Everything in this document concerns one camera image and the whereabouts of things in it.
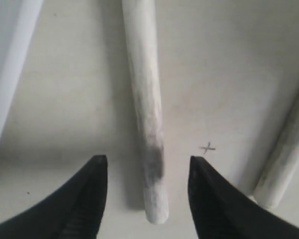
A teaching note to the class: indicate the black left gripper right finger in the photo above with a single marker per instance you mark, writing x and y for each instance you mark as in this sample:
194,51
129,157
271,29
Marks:
220,211

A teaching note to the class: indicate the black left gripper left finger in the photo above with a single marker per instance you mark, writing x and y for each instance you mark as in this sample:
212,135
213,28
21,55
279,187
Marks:
74,211

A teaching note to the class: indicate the white wooden drumstick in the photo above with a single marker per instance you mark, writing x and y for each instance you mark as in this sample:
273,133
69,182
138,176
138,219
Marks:
141,38
281,164

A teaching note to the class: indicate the white rectangular plastic tray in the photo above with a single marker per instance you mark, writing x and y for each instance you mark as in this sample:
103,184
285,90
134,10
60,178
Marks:
17,23

